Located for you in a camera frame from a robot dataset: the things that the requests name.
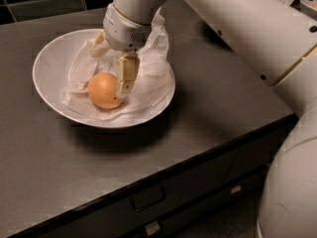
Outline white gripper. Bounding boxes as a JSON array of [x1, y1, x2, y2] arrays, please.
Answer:
[[90, 4, 152, 95]]

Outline black lower drawer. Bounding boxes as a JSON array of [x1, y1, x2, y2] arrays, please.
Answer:
[[118, 165, 268, 238]]

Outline black upper drawer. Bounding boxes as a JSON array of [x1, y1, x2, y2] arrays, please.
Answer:
[[9, 114, 298, 238]]

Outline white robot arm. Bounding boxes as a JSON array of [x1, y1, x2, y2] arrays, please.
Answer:
[[103, 0, 317, 238]]

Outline large white bowl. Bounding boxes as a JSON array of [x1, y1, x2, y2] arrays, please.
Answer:
[[33, 29, 171, 129]]

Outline orange fruit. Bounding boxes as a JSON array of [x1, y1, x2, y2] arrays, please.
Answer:
[[88, 72, 123, 110]]

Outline white paper napkin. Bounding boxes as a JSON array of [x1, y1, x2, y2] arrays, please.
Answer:
[[62, 14, 175, 123]]

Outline black drawer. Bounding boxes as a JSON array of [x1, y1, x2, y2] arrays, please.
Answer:
[[9, 114, 298, 238], [118, 165, 268, 238]]

